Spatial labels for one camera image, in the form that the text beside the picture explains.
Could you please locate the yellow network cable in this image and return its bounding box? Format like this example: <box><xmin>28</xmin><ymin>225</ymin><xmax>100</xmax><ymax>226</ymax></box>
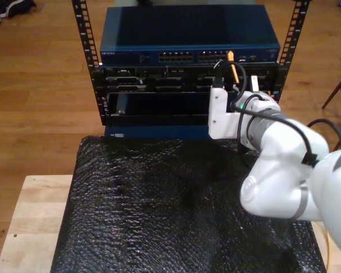
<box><xmin>226</xmin><ymin>50</ymin><xmax>334</xmax><ymax>273</ymax></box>

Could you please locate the dark wooden chair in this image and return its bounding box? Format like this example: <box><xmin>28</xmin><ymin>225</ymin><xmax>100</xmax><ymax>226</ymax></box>
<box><xmin>321</xmin><ymin>67</ymin><xmax>341</xmax><ymax>151</ymax></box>

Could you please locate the black rack server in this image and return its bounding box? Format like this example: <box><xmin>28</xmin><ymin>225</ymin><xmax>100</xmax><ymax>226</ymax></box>
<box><xmin>102</xmin><ymin>65</ymin><xmax>279</xmax><ymax>94</ymax></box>

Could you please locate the blue metal base panel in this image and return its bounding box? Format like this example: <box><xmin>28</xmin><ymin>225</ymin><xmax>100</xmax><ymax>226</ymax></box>
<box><xmin>103</xmin><ymin>125</ymin><xmax>211</xmax><ymax>140</ymax></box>

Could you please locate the black bubble mat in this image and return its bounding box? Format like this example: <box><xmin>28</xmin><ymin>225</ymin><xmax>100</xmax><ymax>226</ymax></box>
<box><xmin>49</xmin><ymin>135</ymin><xmax>327</xmax><ymax>273</ymax></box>

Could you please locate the dark shoe with white sole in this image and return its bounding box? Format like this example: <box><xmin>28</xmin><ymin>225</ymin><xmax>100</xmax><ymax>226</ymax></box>
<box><xmin>0</xmin><ymin>0</ymin><xmax>38</xmax><ymax>18</ymax></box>

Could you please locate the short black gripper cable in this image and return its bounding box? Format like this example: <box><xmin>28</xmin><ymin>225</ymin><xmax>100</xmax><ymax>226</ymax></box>
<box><xmin>236</xmin><ymin>95</ymin><xmax>267</xmax><ymax>156</ymax></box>

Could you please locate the long black arm cable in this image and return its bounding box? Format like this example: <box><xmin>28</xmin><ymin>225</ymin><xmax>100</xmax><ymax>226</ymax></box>
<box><xmin>212</xmin><ymin>59</ymin><xmax>341</xmax><ymax>168</ymax></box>

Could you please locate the black perforated rack post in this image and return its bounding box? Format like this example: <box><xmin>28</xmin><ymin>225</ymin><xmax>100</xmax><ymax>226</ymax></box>
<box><xmin>268</xmin><ymin>0</ymin><xmax>312</xmax><ymax>105</ymax></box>
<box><xmin>71</xmin><ymin>0</ymin><xmax>110</xmax><ymax>126</ymax></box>

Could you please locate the blue network switch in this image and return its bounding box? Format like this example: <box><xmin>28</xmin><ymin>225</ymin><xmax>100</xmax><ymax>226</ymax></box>
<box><xmin>99</xmin><ymin>5</ymin><xmax>281</xmax><ymax>67</ymax></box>

